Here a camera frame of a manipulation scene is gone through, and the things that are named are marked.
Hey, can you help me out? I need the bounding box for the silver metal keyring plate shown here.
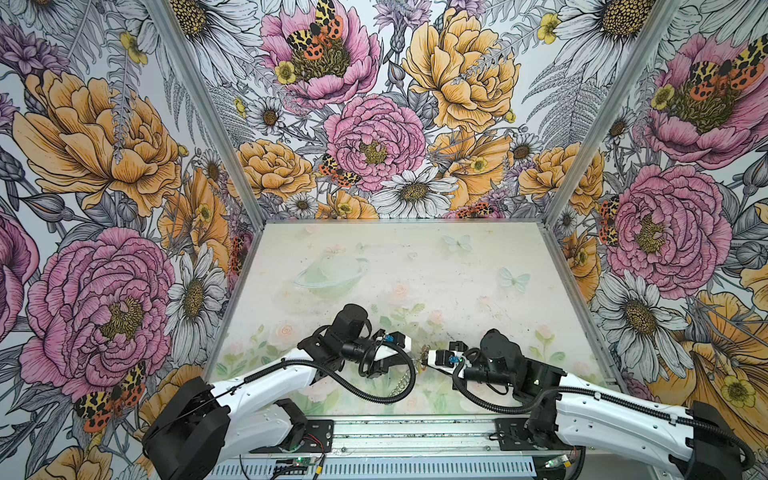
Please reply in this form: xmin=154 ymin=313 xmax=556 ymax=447
xmin=390 ymin=345 xmax=429 ymax=403

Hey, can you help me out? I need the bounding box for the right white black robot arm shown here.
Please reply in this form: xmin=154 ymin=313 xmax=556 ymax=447
xmin=422 ymin=329 xmax=756 ymax=479

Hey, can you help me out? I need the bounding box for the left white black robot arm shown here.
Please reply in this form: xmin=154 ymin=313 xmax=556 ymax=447
xmin=141 ymin=304 xmax=417 ymax=479

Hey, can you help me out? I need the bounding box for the left black corrugated cable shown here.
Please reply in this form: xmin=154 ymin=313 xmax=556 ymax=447
xmin=143 ymin=338 xmax=418 ymax=457

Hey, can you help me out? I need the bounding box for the black corrugated cable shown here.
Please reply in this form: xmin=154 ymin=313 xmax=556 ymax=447
xmin=451 ymin=353 xmax=757 ymax=472
xmin=143 ymin=338 xmax=418 ymax=457

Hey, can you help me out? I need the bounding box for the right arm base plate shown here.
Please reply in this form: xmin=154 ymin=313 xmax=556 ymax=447
xmin=489 ymin=417 xmax=538 ymax=452

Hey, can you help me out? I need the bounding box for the aluminium front rail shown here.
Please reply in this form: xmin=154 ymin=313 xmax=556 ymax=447
xmin=209 ymin=413 xmax=577 ymax=463

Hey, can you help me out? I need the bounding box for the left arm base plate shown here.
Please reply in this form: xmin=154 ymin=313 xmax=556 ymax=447
xmin=271 ymin=419 xmax=335 ymax=453

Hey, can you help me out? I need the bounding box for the white perforated cable duct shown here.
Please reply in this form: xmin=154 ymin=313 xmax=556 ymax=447
xmin=208 ymin=456 xmax=537 ymax=479

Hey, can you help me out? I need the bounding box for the right black corrugated cable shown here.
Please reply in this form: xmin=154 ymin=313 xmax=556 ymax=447
xmin=451 ymin=353 xmax=757 ymax=472

